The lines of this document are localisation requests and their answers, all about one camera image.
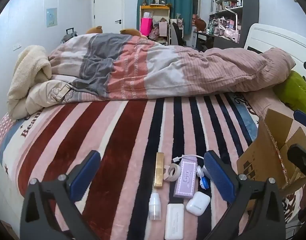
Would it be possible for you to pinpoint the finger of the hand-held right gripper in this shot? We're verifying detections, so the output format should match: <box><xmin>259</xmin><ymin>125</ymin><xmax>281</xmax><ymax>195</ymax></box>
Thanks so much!
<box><xmin>294</xmin><ymin>109</ymin><xmax>306</xmax><ymax>131</ymax></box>
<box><xmin>287</xmin><ymin>144</ymin><xmax>306</xmax><ymax>180</ymax></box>

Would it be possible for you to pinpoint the dark suitcase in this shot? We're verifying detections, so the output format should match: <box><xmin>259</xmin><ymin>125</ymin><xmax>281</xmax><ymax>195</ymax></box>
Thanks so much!
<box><xmin>61</xmin><ymin>28</ymin><xmax>78</xmax><ymax>43</ymax></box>

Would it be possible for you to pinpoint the cream fleece blanket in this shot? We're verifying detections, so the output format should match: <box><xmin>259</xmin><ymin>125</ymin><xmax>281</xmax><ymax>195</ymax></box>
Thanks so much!
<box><xmin>7</xmin><ymin>45</ymin><xmax>53</xmax><ymax>120</ymax></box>

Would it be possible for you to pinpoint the green plush pillow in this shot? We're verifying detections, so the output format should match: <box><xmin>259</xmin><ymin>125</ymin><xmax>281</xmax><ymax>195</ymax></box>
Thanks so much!
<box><xmin>273</xmin><ymin>70</ymin><xmax>306</xmax><ymax>117</ymax></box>

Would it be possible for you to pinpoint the dark bookshelf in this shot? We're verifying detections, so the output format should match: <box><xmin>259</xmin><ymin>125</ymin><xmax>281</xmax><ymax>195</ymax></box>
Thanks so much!
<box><xmin>208</xmin><ymin>0</ymin><xmax>258</xmax><ymax>48</ymax></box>

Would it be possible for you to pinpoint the beige tape roll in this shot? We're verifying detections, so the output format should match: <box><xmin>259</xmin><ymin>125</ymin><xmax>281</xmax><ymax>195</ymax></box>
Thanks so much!
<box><xmin>163</xmin><ymin>163</ymin><xmax>182</xmax><ymax>182</ymax></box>

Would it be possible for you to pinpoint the dark desk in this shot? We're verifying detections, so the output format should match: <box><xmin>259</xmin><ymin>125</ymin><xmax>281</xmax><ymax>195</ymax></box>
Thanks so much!
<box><xmin>193</xmin><ymin>30</ymin><xmax>241</xmax><ymax>50</ymax></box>

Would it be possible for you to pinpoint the white spray bottle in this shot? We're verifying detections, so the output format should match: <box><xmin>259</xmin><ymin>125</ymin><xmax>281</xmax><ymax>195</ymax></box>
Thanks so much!
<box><xmin>148</xmin><ymin>192</ymin><xmax>161</xmax><ymax>221</ymax></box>

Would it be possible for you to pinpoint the white earbuds case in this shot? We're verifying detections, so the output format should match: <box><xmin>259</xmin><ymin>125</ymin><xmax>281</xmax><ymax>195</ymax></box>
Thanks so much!
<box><xmin>185</xmin><ymin>191</ymin><xmax>211</xmax><ymax>216</ymax></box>

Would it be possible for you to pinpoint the brown capybara plush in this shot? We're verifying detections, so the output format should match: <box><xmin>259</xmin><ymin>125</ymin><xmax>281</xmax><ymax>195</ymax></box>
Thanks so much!
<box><xmin>194</xmin><ymin>18</ymin><xmax>207</xmax><ymax>32</ymax></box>

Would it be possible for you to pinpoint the white headboard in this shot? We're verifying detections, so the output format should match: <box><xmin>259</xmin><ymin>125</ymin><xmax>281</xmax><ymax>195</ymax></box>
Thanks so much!
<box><xmin>244</xmin><ymin>23</ymin><xmax>306</xmax><ymax>80</ymax></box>

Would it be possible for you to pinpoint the beige paper bag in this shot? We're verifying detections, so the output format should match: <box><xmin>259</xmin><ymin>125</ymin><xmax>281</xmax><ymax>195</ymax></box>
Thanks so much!
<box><xmin>158</xmin><ymin>21</ymin><xmax>169</xmax><ymax>37</ymax></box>

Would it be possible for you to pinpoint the red white patterned clothing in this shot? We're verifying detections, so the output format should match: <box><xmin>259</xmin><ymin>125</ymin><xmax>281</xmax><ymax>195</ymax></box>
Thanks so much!
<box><xmin>280</xmin><ymin>190</ymin><xmax>305</xmax><ymax>224</ymax></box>

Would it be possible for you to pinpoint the white power bank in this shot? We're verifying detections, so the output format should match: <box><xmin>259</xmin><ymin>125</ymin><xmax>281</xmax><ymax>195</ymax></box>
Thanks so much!
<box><xmin>164</xmin><ymin>203</ymin><xmax>185</xmax><ymax>240</ymax></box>

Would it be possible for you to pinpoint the purple rectangular box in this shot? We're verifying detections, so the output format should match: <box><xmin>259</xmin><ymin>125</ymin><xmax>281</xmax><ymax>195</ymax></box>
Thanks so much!
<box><xmin>173</xmin><ymin>156</ymin><xmax>198</xmax><ymax>198</ymax></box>

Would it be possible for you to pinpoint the white desk lamp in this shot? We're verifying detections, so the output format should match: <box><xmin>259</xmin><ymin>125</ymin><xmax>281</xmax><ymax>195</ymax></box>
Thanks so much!
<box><xmin>224</xmin><ymin>7</ymin><xmax>240</xmax><ymax>34</ymax></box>

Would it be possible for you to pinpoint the white blue contact lens case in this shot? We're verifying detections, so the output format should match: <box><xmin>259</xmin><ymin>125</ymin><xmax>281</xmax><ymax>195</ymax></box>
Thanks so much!
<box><xmin>196</xmin><ymin>164</ymin><xmax>212</xmax><ymax>188</ymax></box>

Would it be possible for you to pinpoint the white door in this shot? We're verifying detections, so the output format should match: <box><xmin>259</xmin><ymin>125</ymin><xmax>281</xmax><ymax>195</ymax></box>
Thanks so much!
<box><xmin>93</xmin><ymin>0</ymin><xmax>125</xmax><ymax>34</ymax></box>

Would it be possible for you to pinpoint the yellow shelf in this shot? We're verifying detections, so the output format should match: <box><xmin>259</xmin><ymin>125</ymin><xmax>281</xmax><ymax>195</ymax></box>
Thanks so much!
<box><xmin>139</xmin><ymin>4</ymin><xmax>171</xmax><ymax>43</ymax></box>

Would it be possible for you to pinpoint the white adapter with cable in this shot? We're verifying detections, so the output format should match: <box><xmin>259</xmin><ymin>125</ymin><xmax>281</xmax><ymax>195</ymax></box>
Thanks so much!
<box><xmin>172</xmin><ymin>154</ymin><xmax>205</xmax><ymax>167</ymax></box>

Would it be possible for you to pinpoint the pink grey patchwork quilt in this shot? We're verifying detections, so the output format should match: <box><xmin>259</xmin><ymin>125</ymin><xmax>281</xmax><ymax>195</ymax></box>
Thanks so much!
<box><xmin>23</xmin><ymin>33</ymin><xmax>296</xmax><ymax>117</ymax></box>

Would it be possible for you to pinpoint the cardboard box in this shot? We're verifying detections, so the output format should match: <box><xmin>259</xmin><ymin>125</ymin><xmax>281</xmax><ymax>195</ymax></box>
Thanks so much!
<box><xmin>237</xmin><ymin>109</ymin><xmax>306</xmax><ymax>198</ymax></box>

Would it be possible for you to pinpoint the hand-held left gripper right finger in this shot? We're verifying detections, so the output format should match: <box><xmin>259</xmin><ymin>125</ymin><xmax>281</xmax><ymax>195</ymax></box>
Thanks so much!
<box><xmin>204</xmin><ymin>150</ymin><xmax>286</xmax><ymax>240</ymax></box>

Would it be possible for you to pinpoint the striped plush blanket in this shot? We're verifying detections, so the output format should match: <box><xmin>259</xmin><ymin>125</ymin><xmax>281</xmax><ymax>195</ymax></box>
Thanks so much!
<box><xmin>0</xmin><ymin>91</ymin><xmax>303</xmax><ymax>240</ymax></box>

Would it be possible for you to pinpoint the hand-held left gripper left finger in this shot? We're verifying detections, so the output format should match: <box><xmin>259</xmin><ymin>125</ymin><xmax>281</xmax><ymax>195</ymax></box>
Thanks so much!
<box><xmin>20</xmin><ymin>150</ymin><xmax>101</xmax><ymax>240</ymax></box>

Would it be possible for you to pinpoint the pink gift bag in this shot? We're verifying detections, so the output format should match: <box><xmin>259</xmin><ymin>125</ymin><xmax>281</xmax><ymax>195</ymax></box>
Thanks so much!
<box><xmin>140</xmin><ymin>17</ymin><xmax>153</xmax><ymax>37</ymax></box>

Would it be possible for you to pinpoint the black chair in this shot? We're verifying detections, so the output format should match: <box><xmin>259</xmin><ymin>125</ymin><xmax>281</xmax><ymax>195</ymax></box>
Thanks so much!
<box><xmin>171</xmin><ymin>22</ymin><xmax>185</xmax><ymax>46</ymax></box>

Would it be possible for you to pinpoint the light blue wall poster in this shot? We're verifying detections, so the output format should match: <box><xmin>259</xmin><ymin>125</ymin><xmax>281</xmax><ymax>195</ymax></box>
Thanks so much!
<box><xmin>46</xmin><ymin>8</ymin><xmax>58</xmax><ymax>27</ymax></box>

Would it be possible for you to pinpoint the gold rectangular box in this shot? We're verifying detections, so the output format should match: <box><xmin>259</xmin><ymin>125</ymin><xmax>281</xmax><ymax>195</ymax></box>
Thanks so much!
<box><xmin>153</xmin><ymin>152</ymin><xmax>165</xmax><ymax>188</ymax></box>

